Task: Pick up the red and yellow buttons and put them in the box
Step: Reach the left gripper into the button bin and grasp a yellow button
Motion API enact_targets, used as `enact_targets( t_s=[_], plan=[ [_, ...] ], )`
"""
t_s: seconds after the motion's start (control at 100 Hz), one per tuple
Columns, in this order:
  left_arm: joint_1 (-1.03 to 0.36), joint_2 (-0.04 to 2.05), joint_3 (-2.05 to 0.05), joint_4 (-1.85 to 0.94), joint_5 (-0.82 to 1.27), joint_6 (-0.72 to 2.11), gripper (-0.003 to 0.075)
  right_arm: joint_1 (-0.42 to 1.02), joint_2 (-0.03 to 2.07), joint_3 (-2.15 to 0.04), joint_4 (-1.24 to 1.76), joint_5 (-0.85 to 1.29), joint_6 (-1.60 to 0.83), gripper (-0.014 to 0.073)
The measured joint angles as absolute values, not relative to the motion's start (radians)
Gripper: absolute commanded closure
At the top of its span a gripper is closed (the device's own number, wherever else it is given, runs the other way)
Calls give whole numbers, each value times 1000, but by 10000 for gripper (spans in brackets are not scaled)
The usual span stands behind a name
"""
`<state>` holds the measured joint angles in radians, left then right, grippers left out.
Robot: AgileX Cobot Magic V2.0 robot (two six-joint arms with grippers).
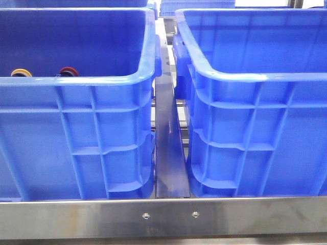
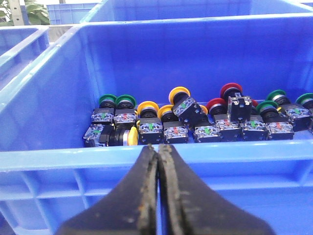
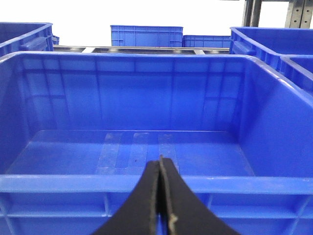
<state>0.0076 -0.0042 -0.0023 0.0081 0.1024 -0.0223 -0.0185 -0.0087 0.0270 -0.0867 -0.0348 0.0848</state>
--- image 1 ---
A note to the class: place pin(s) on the red push button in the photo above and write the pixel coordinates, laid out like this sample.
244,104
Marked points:
67,71

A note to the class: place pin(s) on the yellow push button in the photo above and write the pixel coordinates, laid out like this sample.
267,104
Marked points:
20,72

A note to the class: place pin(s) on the left blue plastic bin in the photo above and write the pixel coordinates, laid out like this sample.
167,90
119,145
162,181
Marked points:
77,138

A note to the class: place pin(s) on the blue plastic bin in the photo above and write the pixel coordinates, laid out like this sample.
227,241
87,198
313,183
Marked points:
77,138
255,83

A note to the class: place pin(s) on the right blue plastic bin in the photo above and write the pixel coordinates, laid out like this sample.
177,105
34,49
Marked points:
255,83

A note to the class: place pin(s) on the far blue crate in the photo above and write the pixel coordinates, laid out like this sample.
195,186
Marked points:
168,8

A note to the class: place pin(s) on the blue bin behind left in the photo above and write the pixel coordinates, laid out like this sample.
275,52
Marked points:
81,4

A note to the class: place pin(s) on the stainless steel front rail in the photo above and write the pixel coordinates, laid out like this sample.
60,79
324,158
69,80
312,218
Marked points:
188,217

